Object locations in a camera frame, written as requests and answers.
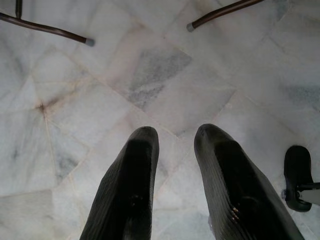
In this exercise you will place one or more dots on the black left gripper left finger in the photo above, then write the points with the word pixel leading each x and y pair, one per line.
pixel 130 190

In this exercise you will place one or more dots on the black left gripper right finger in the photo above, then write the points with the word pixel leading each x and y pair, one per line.
pixel 240 190

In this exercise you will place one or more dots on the black robot foot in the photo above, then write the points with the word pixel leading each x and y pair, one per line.
pixel 296 170

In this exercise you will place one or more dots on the black metal table leg frame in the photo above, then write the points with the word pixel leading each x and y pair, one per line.
pixel 220 14
pixel 50 28

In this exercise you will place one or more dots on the grey robot leg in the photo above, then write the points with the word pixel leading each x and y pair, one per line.
pixel 312 193

